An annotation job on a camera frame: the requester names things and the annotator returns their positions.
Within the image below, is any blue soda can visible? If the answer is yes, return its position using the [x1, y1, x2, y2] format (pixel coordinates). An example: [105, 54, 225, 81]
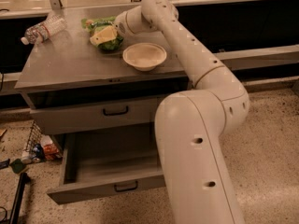
[32, 144, 45, 163]

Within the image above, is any orange snack packet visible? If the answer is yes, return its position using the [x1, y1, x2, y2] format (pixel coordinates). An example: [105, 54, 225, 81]
[40, 135, 62, 161]

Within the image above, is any green sponge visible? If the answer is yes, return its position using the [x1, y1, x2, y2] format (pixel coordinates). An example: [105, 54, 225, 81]
[9, 159, 28, 175]

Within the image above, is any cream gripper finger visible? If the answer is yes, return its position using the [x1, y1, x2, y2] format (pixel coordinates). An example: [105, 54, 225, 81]
[90, 25, 117, 46]

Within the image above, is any open grey lower drawer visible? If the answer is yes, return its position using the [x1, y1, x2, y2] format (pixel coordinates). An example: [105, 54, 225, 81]
[48, 122, 164, 204]

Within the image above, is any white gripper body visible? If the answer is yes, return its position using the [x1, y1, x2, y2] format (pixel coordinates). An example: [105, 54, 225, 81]
[113, 12, 129, 37]

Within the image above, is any grey drawer cabinet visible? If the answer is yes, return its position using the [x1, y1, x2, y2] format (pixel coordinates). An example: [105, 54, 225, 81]
[14, 3, 195, 206]

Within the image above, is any black stand leg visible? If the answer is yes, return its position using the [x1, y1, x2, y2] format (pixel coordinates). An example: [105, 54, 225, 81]
[9, 173, 30, 224]

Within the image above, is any clear plastic water bottle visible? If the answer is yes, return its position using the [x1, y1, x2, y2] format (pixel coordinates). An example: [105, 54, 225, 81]
[21, 15, 67, 45]

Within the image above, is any wire basket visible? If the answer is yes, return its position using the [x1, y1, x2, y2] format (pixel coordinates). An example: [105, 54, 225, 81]
[24, 121, 42, 152]

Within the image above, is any green rice chip bag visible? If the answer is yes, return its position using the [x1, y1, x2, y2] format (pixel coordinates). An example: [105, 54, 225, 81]
[81, 16, 123, 51]

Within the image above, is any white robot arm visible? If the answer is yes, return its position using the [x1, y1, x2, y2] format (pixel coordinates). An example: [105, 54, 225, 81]
[114, 0, 249, 224]

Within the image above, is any white paper bowl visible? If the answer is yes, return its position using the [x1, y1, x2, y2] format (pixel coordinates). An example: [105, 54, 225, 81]
[122, 43, 167, 71]

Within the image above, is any white small bottle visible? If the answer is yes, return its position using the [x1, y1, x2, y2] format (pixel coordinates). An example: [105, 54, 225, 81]
[21, 150, 32, 164]

